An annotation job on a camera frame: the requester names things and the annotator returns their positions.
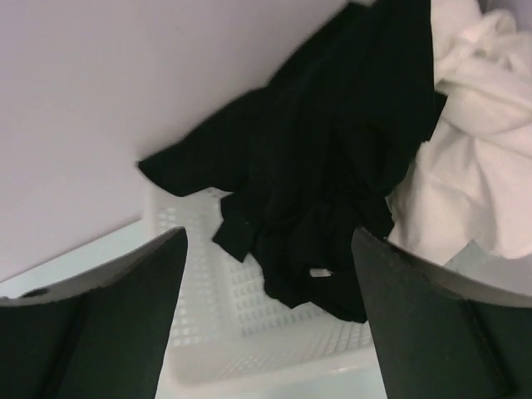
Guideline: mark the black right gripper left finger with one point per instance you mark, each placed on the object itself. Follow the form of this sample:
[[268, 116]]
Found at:
[[100, 334]]

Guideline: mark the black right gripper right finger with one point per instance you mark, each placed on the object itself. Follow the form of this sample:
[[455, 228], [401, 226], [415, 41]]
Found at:
[[439, 334]]

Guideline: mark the black t shirt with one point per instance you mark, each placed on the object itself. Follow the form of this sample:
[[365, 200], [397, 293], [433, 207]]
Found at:
[[312, 156]]

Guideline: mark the white plastic basket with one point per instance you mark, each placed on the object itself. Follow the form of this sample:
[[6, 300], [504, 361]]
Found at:
[[228, 336]]

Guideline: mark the white t shirt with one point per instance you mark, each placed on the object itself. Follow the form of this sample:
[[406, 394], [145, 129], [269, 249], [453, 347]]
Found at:
[[471, 181]]

